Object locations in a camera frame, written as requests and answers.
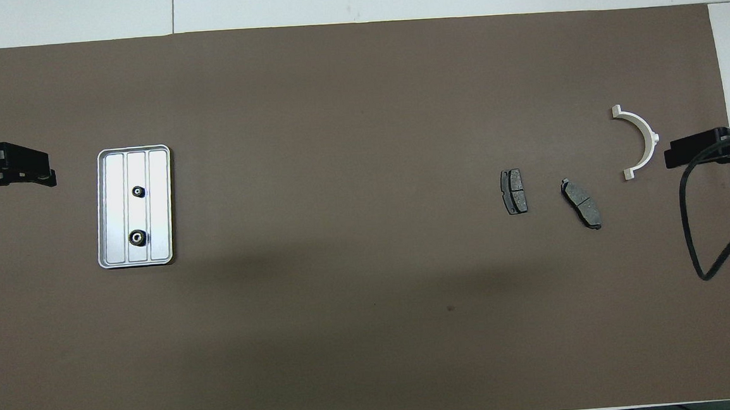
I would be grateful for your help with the brown table mat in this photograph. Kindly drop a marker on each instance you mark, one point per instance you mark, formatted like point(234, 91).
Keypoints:
point(395, 70)

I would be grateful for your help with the white semicircular plastic bracket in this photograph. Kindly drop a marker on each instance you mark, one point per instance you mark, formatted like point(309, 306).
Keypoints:
point(649, 134)

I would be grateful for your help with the silver metal tray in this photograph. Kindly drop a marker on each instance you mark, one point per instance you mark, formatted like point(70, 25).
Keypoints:
point(115, 207)

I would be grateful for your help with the curved grey brake pad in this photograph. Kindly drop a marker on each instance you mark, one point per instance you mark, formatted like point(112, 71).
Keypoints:
point(582, 204)

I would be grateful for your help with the small black bearing gear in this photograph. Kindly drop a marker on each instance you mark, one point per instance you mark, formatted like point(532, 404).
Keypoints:
point(139, 191)

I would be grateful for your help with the large black bearing gear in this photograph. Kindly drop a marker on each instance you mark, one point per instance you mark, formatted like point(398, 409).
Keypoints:
point(137, 237)

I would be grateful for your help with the rectangular grey brake pad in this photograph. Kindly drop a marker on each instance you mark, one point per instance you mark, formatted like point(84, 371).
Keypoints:
point(514, 191)

